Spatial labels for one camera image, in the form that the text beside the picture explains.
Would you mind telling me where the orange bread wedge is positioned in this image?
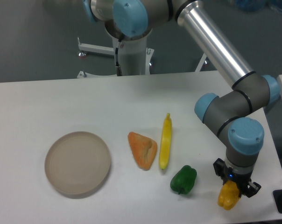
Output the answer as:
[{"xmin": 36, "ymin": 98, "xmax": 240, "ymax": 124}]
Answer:
[{"xmin": 127, "ymin": 132, "xmax": 157, "ymax": 171}]

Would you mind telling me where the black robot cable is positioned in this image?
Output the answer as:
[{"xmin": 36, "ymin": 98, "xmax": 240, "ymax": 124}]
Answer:
[{"xmin": 114, "ymin": 35, "xmax": 126, "ymax": 77}]

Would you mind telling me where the yellow banana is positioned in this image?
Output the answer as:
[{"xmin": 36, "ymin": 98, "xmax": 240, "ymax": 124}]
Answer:
[{"xmin": 159, "ymin": 113, "xmax": 172, "ymax": 170}]

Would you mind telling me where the blue object top right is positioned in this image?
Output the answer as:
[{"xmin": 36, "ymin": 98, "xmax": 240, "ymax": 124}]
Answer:
[{"xmin": 231, "ymin": 0, "xmax": 282, "ymax": 14}]

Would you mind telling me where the beige round plate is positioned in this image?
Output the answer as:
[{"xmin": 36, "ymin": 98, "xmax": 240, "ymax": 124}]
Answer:
[{"xmin": 44, "ymin": 132, "xmax": 111, "ymax": 198}]

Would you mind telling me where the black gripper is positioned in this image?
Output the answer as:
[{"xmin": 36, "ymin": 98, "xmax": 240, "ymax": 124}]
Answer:
[{"xmin": 213, "ymin": 158, "xmax": 261, "ymax": 198}]

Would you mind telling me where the green bell pepper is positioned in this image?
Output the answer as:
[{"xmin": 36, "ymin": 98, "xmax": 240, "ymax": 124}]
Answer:
[{"xmin": 170, "ymin": 165, "xmax": 197, "ymax": 195}]

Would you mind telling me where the yellow bell pepper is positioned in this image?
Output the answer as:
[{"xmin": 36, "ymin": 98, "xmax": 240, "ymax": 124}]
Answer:
[{"xmin": 218, "ymin": 180, "xmax": 240, "ymax": 210}]

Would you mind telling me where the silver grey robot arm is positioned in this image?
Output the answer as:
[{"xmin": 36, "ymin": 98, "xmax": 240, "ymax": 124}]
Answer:
[{"xmin": 83, "ymin": 0, "xmax": 280, "ymax": 197}]

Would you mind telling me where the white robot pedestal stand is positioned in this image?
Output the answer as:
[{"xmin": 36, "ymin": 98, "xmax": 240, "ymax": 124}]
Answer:
[{"xmin": 76, "ymin": 22, "xmax": 212, "ymax": 79}]

